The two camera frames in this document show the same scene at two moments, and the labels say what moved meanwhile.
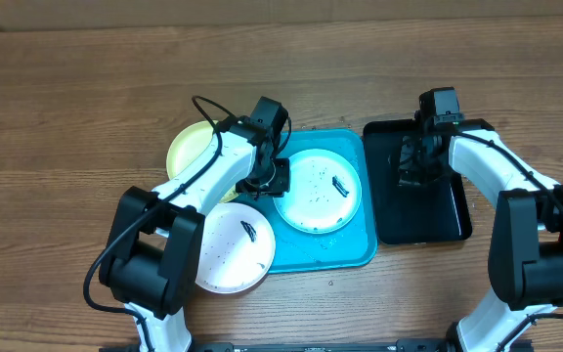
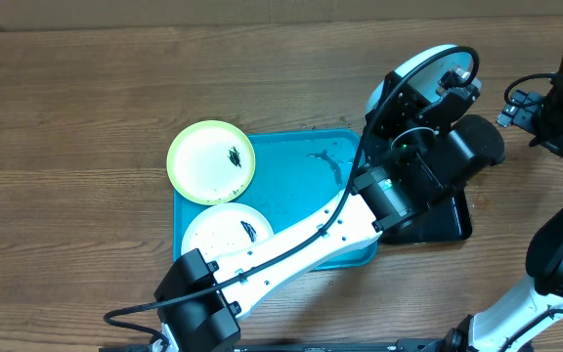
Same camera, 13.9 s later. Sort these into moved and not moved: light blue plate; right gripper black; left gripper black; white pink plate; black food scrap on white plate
Moved: light blue plate; left gripper black; right gripper black
Not moved: black food scrap on white plate; white pink plate
